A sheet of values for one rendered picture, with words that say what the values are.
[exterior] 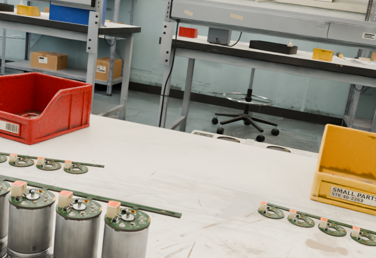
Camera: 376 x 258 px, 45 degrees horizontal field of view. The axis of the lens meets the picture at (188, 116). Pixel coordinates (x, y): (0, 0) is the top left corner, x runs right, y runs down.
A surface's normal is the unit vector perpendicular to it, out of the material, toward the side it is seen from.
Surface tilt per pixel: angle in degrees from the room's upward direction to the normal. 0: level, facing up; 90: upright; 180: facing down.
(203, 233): 0
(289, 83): 90
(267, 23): 90
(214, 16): 90
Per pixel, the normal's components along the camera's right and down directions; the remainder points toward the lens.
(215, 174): 0.13, -0.96
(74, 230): 0.02, 0.23
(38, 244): 0.58, 0.26
